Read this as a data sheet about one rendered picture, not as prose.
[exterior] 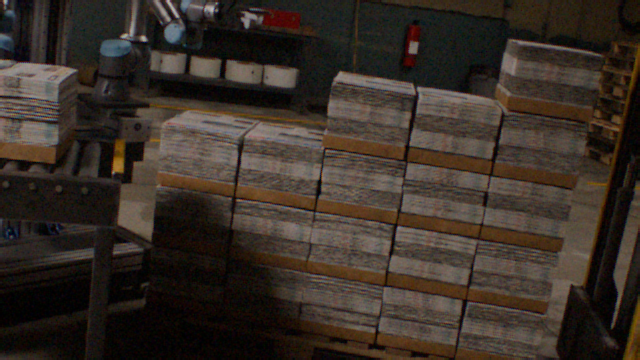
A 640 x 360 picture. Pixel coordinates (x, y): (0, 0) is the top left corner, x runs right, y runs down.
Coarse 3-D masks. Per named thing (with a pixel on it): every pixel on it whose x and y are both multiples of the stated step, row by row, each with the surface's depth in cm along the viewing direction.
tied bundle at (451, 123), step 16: (416, 96) 302; (432, 96) 285; (448, 96) 294; (464, 96) 302; (416, 112) 280; (432, 112) 279; (448, 112) 278; (464, 112) 277; (480, 112) 277; (496, 112) 276; (416, 128) 281; (432, 128) 280; (448, 128) 279; (464, 128) 279; (480, 128) 278; (496, 128) 278; (416, 144) 281; (432, 144) 281; (448, 144) 280; (464, 144) 279; (480, 144) 279
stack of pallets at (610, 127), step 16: (624, 48) 878; (608, 64) 881; (624, 64) 849; (608, 80) 880; (624, 80) 847; (608, 96) 870; (624, 96) 851; (608, 112) 874; (592, 128) 895; (608, 128) 863; (592, 144) 900; (608, 144) 862; (608, 160) 866
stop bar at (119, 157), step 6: (120, 144) 249; (120, 150) 242; (114, 156) 234; (120, 156) 234; (114, 162) 227; (120, 162) 228; (114, 168) 220; (120, 168) 221; (114, 174) 217; (120, 174) 217
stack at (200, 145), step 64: (192, 128) 288; (256, 128) 305; (192, 192) 293; (384, 192) 287; (448, 192) 284; (192, 256) 300; (320, 256) 294; (384, 256) 291; (448, 256) 289; (192, 320) 304; (320, 320) 300; (384, 320) 297; (448, 320) 294
